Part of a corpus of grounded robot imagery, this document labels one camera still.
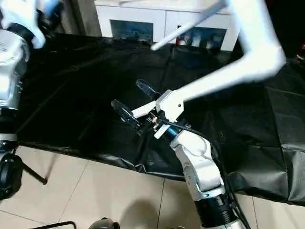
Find grey curtain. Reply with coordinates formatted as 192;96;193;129
54;0;102;36

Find black plastic cover mat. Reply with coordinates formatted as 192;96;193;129
14;32;305;206

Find white sideboard with glass doors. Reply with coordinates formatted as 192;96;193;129
94;0;241;52

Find dark robot body part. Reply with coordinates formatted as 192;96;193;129
90;217;121;229

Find black tripod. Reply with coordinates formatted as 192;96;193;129
15;145;58;186

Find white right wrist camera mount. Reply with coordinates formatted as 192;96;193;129
154;90;186;140

